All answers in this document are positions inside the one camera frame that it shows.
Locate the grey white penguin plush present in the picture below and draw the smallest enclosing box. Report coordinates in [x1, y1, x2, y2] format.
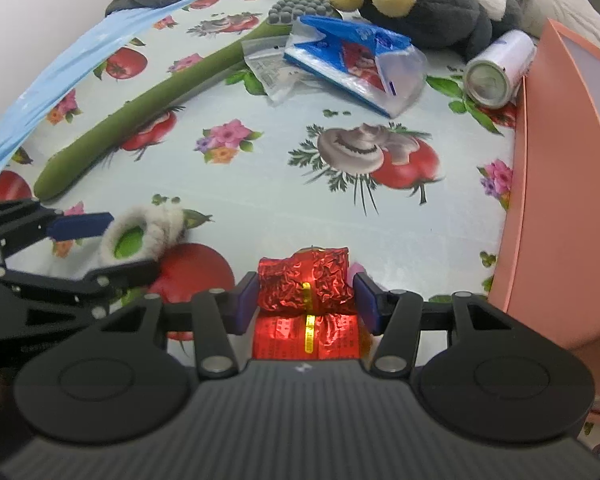
[327, 0, 536, 51]

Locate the orange cardboard box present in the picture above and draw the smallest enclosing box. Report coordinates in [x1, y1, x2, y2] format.
[490, 17, 600, 356]

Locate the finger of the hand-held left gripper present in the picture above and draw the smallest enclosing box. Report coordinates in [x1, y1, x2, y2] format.
[0, 259, 162, 321]
[0, 199, 115, 280]

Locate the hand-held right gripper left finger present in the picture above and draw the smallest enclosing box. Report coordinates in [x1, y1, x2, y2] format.
[102, 272, 260, 380]

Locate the green plush stick grey head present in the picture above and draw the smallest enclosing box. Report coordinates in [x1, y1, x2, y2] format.
[32, 0, 336, 201]

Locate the clear plastic bag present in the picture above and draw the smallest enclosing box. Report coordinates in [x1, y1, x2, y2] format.
[240, 35, 321, 107]

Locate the blue plastic packet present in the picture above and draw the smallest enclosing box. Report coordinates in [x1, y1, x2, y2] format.
[282, 15, 428, 120]

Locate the white lint roller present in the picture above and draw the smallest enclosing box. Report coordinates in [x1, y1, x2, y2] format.
[462, 29, 537, 110]

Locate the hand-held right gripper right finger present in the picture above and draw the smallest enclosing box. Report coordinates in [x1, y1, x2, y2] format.
[352, 272, 516, 377]

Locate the red foil packet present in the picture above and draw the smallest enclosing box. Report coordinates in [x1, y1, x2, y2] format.
[252, 246, 362, 361]

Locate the white fuzzy ring plush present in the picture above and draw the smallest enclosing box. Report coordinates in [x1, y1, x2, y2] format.
[100, 202, 187, 264]

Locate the fruit print bed sheet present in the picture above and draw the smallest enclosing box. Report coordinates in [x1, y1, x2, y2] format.
[0, 0, 531, 361]

